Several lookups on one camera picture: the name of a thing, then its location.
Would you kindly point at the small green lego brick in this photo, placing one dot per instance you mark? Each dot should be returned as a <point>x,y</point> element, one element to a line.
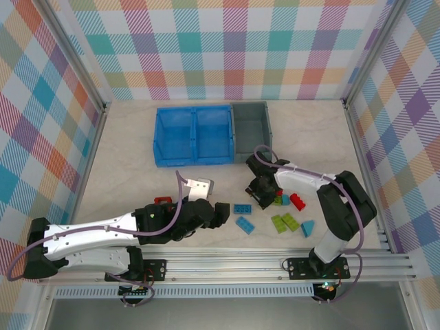
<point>277,201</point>

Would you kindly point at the blue lego brick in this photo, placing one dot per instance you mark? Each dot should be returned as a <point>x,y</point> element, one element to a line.
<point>245,225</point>
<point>243,208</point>

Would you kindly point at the red stepped lego brick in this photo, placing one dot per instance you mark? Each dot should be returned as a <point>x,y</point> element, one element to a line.
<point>297,201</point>

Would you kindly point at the light green lego brick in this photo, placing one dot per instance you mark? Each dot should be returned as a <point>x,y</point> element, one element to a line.
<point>279,224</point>

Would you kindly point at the olive green lego brick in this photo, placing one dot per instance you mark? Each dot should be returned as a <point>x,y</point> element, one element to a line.
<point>291,221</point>

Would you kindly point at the grey plastic bin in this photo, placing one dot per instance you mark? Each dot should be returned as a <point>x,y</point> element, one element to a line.
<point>251,134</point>

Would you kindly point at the red frame lego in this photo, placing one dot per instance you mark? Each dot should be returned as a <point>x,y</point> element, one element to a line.
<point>156,199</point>

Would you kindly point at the blue wedge lego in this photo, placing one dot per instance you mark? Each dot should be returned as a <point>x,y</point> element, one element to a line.
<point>307,228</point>

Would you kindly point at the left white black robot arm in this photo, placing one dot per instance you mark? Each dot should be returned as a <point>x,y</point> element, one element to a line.
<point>86,231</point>

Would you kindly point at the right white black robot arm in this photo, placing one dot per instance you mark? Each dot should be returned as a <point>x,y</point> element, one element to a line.
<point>295,178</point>

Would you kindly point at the grey metal sheet panel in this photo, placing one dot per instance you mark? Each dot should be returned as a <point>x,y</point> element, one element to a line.
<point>223,314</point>

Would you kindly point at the aluminium side bar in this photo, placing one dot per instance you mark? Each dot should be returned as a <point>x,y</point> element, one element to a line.
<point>86,168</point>
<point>365,172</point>

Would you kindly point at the black base electronics board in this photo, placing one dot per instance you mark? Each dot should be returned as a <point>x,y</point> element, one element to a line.
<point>132,297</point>
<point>324,291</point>

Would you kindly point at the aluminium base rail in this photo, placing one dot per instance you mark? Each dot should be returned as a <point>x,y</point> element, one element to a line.
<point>223,264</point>

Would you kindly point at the aluminium frame post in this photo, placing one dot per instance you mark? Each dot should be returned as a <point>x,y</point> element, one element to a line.
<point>76,51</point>
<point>375,51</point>

